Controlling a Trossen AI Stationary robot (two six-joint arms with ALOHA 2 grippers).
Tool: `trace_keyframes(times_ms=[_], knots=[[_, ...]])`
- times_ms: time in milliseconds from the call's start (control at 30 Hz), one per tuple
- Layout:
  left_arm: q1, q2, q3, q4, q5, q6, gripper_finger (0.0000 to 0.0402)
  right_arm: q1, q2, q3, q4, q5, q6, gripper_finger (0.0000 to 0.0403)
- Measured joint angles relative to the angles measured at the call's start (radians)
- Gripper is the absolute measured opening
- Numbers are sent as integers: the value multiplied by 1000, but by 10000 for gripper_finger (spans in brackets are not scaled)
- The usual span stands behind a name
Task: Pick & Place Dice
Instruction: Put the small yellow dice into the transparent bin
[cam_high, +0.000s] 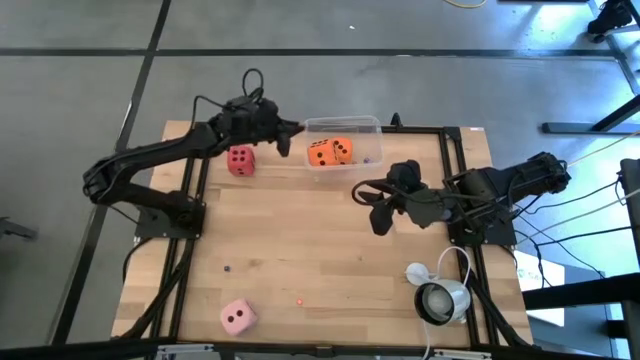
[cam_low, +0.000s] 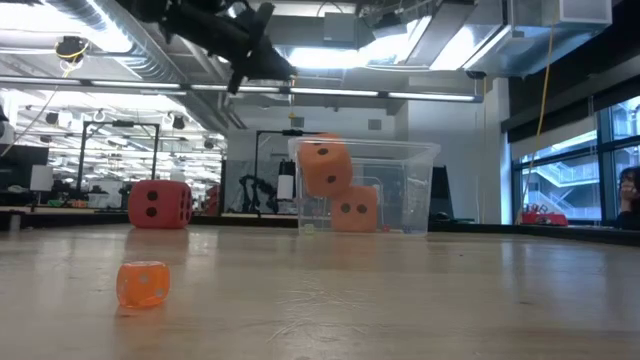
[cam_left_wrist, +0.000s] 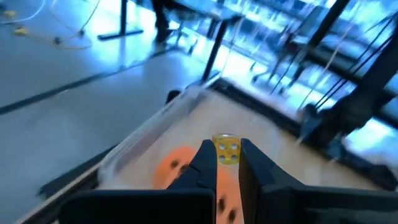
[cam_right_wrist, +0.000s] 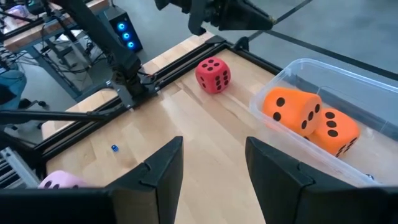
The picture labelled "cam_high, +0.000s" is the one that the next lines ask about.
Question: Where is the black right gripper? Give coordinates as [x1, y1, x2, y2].
[357, 159, 451, 237]

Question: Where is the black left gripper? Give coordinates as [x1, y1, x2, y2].
[218, 96, 305, 158]

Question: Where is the orange foam die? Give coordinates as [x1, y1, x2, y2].
[332, 136, 354, 165]
[307, 138, 337, 168]

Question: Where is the red foam die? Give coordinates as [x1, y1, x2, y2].
[226, 144, 257, 177]

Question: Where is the pink foam die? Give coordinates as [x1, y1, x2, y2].
[219, 298, 259, 337]

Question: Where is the clear plastic container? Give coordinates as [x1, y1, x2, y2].
[303, 115, 385, 174]

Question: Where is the white paper box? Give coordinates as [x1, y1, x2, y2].
[513, 249, 566, 327]

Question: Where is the black metal beam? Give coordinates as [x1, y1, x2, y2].
[522, 272, 640, 311]

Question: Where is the black floor object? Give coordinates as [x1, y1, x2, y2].
[0, 215, 39, 240]

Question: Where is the person's foot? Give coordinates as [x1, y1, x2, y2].
[587, 0, 634, 35]

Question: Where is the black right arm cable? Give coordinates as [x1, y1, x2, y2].
[351, 178, 426, 206]

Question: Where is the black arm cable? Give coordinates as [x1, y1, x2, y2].
[189, 68, 266, 119]
[351, 178, 426, 206]

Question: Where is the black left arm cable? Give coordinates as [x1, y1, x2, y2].
[189, 68, 266, 119]

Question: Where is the black aluminium table frame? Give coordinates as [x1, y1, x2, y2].
[113, 110, 537, 350]

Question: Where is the white bullet camera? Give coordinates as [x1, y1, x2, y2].
[405, 261, 473, 327]

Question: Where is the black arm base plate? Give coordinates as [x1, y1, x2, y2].
[447, 219, 517, 247]
[134, 199, 206, 240]

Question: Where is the white camera cable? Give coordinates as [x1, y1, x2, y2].
[421, 245, 474, 360]

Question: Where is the black cable bundle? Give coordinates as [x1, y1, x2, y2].
[119, 238, 196, 341]
[467, 272, 534, 349]

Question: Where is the silver metal bracket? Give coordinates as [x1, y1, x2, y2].
[157, 342, 214, 357]
[433, 348, 494, 360]

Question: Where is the black table leg frame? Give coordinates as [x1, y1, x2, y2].
[541, 0, 640, 136]

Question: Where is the black floor cable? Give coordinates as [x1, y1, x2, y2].
[514, 225, 640, 249]

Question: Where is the yellow floor cable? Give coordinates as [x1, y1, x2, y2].
[442, 0, 489, 10]

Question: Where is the grey floor cable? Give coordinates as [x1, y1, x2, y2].
[569, 187, 640, 221]

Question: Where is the cream power cable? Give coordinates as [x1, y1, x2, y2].
[564, 130, 640, 169]

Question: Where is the black metal post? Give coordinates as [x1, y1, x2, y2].
[618, 158, 640, 360]

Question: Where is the black rail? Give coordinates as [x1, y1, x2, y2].
[0, 337, 640, 360]

